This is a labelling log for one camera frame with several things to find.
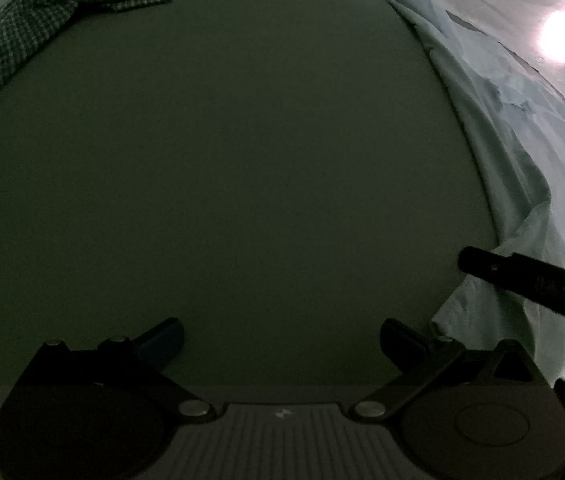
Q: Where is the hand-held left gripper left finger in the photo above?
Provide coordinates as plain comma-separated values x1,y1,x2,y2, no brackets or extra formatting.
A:
27,317,216,421

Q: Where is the grey mat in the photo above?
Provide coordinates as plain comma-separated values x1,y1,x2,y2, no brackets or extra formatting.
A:
0,0,500,401

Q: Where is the checked shirt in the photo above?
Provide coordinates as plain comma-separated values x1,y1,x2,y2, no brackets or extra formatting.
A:
0,0,220,128

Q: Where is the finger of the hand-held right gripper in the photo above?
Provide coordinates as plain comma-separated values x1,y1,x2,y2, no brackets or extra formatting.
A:
457,246,565,322

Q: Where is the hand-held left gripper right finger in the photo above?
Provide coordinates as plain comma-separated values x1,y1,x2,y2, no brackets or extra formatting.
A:
352,317,553,423

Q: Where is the light blue cloth garment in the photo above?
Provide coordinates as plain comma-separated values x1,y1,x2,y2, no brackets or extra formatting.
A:
379,0,565,383

